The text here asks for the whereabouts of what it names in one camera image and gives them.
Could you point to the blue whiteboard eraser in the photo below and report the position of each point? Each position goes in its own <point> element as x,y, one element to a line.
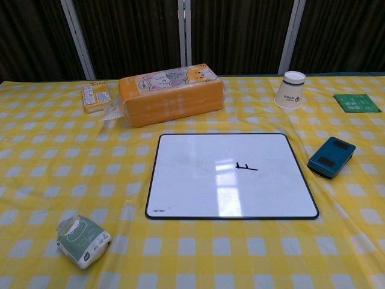
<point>331,156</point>

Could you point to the yellow white checked tablecloth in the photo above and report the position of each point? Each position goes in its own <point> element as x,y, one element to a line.
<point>60,168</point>

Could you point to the orange cat print tissue pack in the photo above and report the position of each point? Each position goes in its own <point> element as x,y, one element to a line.
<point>168,102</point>

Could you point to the green flat sachet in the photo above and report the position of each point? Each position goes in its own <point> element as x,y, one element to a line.
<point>356,103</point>

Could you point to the white metal frame post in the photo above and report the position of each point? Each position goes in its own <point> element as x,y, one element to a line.
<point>184,30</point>
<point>78,39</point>
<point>291,33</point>

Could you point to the green and white tissue packet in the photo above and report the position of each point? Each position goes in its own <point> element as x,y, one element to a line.
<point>82,244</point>

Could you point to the white board with dark frame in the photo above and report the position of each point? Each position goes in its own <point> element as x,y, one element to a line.
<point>186,180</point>

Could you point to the white paper cup upside down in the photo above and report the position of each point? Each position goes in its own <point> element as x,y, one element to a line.
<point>289,93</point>

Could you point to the small yellow printed box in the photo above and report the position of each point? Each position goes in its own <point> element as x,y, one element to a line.
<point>96,97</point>

